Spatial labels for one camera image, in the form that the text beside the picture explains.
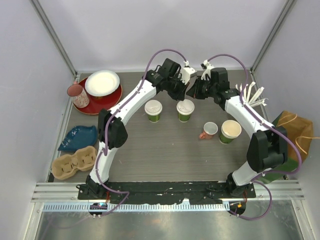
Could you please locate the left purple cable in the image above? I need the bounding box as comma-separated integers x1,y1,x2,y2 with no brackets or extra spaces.
96,48,188,218

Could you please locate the red round plate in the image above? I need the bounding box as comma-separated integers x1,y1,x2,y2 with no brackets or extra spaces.
73,77,123,115

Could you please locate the cup of wrapped straws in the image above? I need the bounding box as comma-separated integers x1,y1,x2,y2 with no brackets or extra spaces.
235,81,268,108

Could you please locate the purple cable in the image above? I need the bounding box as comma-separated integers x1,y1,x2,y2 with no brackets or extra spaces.
96,48,188,218
207,53,303,220

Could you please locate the small pink espresso cup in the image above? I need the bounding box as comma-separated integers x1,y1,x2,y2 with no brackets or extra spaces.
199,122,219,140

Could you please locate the pink floral mug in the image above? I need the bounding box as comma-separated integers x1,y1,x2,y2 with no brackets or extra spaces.
67,83,90,109

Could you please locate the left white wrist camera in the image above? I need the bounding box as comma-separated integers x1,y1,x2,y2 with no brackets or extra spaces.
180,60,197,85

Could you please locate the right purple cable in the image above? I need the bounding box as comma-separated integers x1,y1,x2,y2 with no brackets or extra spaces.
207,53,303,220

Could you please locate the white paper plate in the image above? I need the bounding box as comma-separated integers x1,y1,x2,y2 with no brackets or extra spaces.
85,70,120,97

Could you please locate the green paper bag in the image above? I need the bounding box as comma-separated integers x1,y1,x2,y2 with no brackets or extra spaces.
262,117,305,185

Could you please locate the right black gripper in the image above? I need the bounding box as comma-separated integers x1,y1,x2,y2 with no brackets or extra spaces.
187,76,217,100

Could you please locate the blue leaf-shaped dish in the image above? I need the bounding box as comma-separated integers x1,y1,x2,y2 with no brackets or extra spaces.
57,125,98,152

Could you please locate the white plastic lid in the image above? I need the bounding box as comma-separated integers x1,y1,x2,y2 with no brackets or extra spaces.
176,99,195,116
144,99,163,116

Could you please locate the cardboard cup carrier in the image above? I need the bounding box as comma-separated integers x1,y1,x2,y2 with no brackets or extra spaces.
51,146,98,180

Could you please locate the white slotted cable duct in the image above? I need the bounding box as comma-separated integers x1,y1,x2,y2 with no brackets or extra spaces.
42,201,230,212

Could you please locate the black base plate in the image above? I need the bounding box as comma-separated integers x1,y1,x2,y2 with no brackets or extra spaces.
76,181,256,205

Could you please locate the green paper cup stack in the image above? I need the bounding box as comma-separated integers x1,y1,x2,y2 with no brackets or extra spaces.
219,120,242,144

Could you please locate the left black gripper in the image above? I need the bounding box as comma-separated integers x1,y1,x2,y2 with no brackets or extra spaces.
166,75,190,102

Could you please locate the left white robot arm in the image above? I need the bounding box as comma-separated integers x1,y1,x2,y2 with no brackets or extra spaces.
78,58,197,200

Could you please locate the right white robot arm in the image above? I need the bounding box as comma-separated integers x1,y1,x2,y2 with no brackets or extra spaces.
186,67,288,198

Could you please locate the brown paper bag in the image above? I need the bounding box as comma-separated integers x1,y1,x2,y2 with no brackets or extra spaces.
273,111,314,163

